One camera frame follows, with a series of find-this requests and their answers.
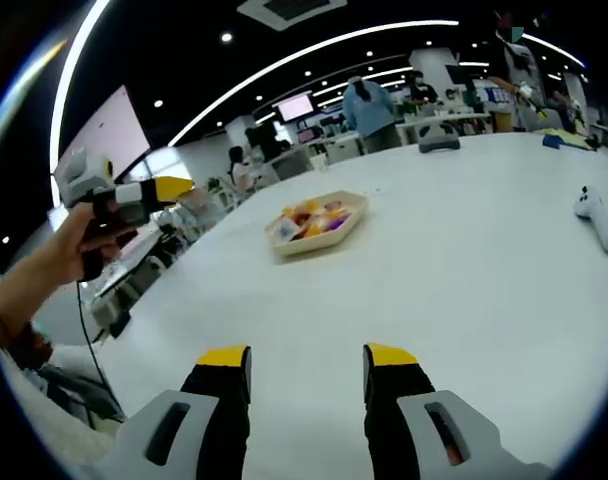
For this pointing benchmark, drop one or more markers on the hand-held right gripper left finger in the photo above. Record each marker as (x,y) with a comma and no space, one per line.
(219,400)

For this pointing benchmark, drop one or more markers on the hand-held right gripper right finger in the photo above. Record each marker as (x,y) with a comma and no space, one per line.
(391,395)

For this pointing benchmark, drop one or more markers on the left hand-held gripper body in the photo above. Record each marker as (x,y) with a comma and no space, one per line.
(81,180)

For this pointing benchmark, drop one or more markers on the cream hexagonal container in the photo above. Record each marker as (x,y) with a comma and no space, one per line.
(314,242)

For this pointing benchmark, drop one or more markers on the person's left hand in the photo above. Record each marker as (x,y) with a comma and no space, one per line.
(76,250)

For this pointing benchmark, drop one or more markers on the curved ceiling light strip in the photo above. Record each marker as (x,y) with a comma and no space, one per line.
(59,125)
(334,37)

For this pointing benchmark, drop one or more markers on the small hanging lit screen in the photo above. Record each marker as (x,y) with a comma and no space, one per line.
(295,107)

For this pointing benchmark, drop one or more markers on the white paper cup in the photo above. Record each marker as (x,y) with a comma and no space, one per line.
(324,162)

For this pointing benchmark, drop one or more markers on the ceiling air vent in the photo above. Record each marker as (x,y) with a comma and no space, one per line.
(289,9)

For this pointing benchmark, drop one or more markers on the grey headset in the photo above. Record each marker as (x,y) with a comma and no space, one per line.
(436,140)

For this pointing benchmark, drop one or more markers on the white controller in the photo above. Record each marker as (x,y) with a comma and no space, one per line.
(596,215)

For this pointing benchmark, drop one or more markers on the blue cloth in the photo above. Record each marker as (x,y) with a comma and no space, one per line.
(553,141)

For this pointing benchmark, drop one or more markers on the yellow cloth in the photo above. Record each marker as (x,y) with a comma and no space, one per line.
(579,140)

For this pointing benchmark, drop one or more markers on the large wall screen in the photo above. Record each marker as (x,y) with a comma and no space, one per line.
(109,135)

